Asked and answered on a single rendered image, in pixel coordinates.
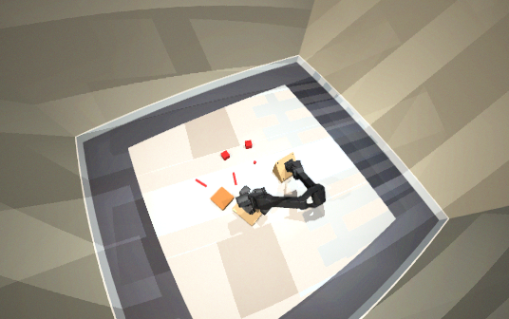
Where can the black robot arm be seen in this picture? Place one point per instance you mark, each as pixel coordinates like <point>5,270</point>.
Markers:
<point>260,199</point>

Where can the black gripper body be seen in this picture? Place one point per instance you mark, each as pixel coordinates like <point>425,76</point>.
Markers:
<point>245,190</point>

